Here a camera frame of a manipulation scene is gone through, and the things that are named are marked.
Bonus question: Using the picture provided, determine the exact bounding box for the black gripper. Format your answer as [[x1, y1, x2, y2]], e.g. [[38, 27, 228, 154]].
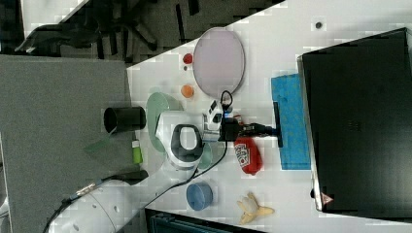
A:
[[219, 117, 275, 142]]

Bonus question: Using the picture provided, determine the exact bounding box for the black toy oven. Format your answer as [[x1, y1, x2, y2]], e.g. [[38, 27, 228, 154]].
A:
[[270, 27, 412, 221]]

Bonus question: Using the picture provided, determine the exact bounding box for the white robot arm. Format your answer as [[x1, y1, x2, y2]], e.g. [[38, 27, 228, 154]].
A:
[[44, 111, 280, 233]]

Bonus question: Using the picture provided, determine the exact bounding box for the red ketchup bottle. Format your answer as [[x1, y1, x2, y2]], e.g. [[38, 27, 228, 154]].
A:
[[232, 113, 264, 176]]

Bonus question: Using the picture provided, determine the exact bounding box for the green cup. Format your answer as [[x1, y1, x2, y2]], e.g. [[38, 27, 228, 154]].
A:
[[198, 144, 214, 170]]

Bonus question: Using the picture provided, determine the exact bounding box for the peeled toy banana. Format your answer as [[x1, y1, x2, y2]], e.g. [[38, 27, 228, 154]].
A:
[[237, 192, 275, 225]]

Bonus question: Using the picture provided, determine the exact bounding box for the grey round plate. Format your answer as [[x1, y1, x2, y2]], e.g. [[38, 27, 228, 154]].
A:
[[192, 27, 245, 99]]

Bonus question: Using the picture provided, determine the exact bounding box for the orange toy fruit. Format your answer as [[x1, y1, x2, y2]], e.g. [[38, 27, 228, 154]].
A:
[[181, 84, 194, 98]]

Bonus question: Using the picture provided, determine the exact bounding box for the dark red toy strawberry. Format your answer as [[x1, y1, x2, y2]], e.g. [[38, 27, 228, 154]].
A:
[[183, 53, 193, 64]]

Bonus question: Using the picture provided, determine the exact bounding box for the green perforated colander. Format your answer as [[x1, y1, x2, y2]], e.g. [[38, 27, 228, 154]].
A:
[[147, 92, 183, 152]]

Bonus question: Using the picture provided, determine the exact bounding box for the green marker pen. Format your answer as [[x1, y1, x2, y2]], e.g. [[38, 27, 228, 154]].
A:
[[132, 140, 143, 164]]

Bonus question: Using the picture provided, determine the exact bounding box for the black cylinder cup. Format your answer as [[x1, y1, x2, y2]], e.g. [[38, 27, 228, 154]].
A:
[[103, 107, 147, 133]]

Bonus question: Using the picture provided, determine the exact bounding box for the black office chair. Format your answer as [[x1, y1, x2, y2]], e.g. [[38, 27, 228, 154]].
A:
[[14, 0, 202, 64]]

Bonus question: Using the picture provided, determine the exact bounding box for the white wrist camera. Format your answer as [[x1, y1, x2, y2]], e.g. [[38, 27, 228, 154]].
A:
[[204, 100, 223, 131]]

